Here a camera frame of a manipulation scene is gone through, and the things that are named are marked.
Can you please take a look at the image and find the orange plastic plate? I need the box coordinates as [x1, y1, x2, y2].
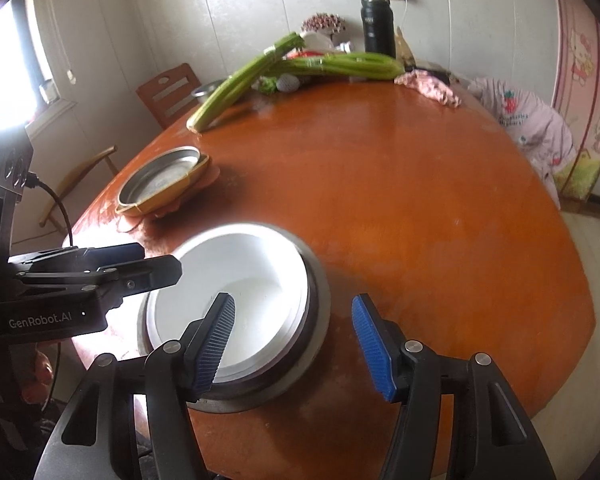
[117, 165, 222, 233]

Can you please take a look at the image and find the pink cartoon cat wardrobe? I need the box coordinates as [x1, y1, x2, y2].
[550, 0, 600, 211]

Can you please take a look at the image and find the yellow shell-shaped plate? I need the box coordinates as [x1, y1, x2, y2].
[116, 152, 212, 218]

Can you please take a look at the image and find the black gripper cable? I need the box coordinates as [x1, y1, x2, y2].
[27, 172, 76, 248]

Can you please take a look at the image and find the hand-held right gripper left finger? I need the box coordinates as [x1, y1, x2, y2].
[34, 291, 237, 480]

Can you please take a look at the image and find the small steel bowl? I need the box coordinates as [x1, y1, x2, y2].
[191, 82, 226, 101]

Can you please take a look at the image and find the long celery bunch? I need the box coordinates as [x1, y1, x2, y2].
[186, 31, 306, 134]

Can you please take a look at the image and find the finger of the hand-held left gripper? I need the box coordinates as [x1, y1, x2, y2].
[17, 254, 183, 306]
[7, 242, 145, 273]

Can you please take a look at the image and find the wooden armchair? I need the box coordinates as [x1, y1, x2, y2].
[39, 145, 120, 231]

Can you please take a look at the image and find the round steel plate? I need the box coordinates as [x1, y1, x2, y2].
[117, 146, 203, 206]

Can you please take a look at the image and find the slatted wooden chair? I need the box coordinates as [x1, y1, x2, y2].
[136, 63, 203, 130]

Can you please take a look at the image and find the black thermos bottle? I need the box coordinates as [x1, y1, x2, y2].
[360, 0, 397, 58]

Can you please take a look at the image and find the dark red flower bouquet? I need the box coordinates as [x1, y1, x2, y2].
[301, 12, 346, 35]

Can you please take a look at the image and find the window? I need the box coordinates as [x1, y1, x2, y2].
[0, 0, 56, 146]

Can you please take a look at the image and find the pink strawberry print jacket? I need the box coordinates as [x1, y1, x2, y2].
[467, 76, 578, 208]

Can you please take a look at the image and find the pink cloth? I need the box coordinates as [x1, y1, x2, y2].
[394, 70, 462, 109]

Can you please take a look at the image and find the banded celery bunch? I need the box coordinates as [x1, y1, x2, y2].
[275, 51, 405, 81]

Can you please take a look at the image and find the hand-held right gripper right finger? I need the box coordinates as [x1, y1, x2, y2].
[351, 294, 556, 480]

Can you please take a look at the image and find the large steel bowl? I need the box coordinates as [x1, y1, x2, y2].
[137, 225, 332, 415]

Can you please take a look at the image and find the person's left hand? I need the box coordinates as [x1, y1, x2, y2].
[22, 349, 61, 403]

